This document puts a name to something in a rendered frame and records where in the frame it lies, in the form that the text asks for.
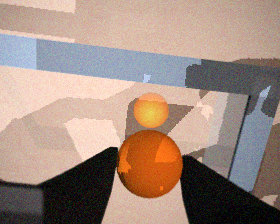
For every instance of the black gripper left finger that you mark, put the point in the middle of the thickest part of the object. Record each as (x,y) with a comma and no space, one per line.
(79,195)

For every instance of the clear blue l-shaped low wall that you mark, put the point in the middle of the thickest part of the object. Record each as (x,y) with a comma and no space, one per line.
(262,84)

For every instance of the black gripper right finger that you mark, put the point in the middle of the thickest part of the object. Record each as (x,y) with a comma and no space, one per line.
(210,198)

